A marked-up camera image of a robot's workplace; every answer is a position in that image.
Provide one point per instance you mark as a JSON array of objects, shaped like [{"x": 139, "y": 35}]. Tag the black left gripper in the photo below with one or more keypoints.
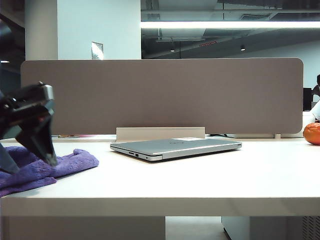
[{"x": 22, "y": 110}]

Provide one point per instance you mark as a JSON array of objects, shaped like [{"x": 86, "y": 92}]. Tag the purple microfibre rag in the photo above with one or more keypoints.
[{"x": 72, "y": 163}]

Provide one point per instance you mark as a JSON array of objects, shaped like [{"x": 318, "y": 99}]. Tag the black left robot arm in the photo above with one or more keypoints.
[{"x": 5, "y": 32}]

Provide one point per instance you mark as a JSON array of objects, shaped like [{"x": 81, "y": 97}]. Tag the silver closed laptop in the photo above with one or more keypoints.
[{"x": 180, "y": 148}]

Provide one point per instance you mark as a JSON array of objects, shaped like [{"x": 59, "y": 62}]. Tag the white desk leg panel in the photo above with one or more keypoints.
[{"x": 85, "y": 228}]

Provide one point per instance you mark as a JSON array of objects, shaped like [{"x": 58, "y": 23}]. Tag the grey desk divider panel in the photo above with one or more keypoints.
[{"x": 162, "y": 97}]

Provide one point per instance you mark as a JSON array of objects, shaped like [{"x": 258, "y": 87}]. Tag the red ceiling LED sign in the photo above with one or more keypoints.
[{"x": 207, "y": 44}]

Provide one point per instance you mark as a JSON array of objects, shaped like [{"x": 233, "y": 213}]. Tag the long ceiling light strip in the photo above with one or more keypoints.
[{"x": 225, "y": 24}]

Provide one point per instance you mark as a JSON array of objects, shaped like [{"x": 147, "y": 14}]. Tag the white cabinet with vent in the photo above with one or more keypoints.
[{"x": 270, "y": 228}]

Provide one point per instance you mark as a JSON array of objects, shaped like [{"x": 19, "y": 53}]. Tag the black background monitor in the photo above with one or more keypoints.
[{"x": 307, "y": 98}]

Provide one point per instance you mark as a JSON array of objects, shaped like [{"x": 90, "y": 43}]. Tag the orange tangerine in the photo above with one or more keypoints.
[{"x": 312, "y": 133}]

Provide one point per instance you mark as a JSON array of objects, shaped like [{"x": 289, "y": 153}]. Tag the background person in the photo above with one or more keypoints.
[{"x": 317, "y": 100}]

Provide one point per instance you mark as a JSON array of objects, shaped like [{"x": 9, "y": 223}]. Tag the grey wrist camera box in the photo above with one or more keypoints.
[{"x": 47, "y": 92}]

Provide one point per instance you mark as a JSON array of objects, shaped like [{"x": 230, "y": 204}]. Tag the framed wall notice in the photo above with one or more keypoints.
[{"x": 97, "y": 50}]

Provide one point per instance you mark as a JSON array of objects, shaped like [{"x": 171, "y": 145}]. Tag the white divider support bracket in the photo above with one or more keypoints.
[{"x": 278, "y": 136}]

